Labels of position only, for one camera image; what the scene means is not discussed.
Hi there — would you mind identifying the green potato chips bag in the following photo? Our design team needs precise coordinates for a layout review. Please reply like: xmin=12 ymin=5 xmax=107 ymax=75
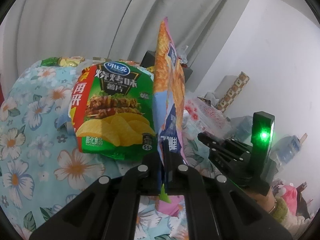
xmin=69 ymin=61 xmax=156 ymax=161

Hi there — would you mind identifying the person's right hand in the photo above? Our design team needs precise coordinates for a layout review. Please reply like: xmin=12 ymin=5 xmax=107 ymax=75
xmin=244 ymin=188 xmax=277 ymax=213

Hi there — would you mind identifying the pink translucent plastic bag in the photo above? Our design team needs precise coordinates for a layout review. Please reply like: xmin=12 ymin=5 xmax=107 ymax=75
xmin=183 ymin=98 xmax=232 ymax=139

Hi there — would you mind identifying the grey storage box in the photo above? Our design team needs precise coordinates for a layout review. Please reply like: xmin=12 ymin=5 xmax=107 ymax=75
xmin=140 ymin=49 xmax=193 ymax=91

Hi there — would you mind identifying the patterned wallpaper roll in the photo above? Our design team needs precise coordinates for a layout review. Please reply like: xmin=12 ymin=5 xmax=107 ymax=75
xmin=215 ymin=72 xmax=250 ymax=113

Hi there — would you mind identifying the orange chips bag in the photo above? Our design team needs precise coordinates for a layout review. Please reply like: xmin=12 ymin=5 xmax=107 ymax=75
xmin=152 ymin=17 xmax=185 ymax=162

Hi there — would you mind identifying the blue jug on dispenser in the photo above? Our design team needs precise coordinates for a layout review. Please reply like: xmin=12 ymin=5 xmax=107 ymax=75
xmin=271 ymin=135 xmax=302 ymax=165

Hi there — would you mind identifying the empty blue water jug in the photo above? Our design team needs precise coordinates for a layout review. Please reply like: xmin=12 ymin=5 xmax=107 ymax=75
xmin=230 ymin=115 xmax=253 ymax=142

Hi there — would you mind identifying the grey curtain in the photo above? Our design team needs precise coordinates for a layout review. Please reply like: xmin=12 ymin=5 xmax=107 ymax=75
xmin=1 ymin=0 xmax=244 ymax=93

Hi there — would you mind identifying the floral blue tablecloth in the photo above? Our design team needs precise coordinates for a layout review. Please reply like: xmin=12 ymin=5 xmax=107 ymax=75
xmin=0 ymin=60 xmax=241 ymax=240

